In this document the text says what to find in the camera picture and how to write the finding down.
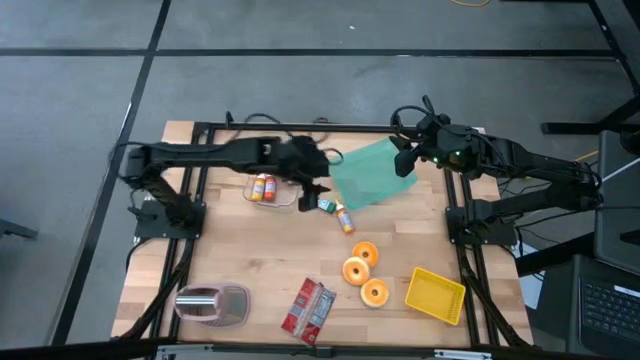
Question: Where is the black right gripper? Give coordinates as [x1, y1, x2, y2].
[388, 113, 484, 179]

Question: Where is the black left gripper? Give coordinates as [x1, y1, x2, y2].
[279, 134, 333, 213]

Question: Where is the clear plastic container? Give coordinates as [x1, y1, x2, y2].
[242, 172, 303, 213]

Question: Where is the yellow glue bottle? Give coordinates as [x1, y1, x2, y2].
[334, 199, 357, 235]
[251, 173, 267, 203]

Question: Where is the orange toy donut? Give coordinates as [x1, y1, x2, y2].
[359, 277, 391, 309]
[351, 240, 381, 269]
[341, 256, 372, 288]

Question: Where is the red snack packet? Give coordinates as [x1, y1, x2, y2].
[280, 277, 338, 346]

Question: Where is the green cloth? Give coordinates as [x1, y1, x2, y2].
[328, 136, 419, 211]

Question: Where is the yellow plastic basket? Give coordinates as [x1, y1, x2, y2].
[403, 266, 467, 327]

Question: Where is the black stand leg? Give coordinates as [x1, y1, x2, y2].
[541, 0, 640, 135]

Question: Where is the black side table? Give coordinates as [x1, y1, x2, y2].
[514, 232, 640, 360]

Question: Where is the black laptop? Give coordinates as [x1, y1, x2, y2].
[577, 277, 640, 357]

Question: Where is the black chair leg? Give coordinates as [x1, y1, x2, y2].
[0, 217, 39, 242]

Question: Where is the black table frame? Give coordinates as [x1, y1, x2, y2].
[119, 110, 531, 351]

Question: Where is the white cable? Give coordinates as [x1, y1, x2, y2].
[602, 156, 640, 184]

